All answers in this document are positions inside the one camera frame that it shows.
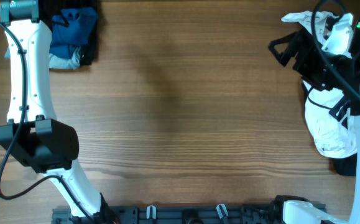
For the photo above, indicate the white printed t-shirt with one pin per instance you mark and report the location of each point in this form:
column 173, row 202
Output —
column 327, row 113

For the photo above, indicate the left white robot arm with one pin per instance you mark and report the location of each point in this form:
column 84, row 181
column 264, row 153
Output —
column 32, row 134

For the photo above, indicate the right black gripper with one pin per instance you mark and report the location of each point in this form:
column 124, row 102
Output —
column 308, row 46

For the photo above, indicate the black mounting rail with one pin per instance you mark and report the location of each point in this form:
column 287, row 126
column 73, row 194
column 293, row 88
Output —
column 246, row 214

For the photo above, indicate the folded black garment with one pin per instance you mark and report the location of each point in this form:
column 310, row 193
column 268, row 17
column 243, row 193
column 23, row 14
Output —
column 51, row 8

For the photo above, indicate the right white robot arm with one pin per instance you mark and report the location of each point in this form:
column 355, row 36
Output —
column 282, row 51

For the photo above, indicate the black garment under white shirt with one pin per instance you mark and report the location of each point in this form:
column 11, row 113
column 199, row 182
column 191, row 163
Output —
column 346, row 166

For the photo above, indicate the folded light blue jeans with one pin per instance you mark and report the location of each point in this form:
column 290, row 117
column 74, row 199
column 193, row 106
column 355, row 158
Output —
column 64, row 62

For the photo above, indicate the blue t-shirt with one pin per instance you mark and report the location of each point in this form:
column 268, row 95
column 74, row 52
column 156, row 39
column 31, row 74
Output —
column 71, row 28

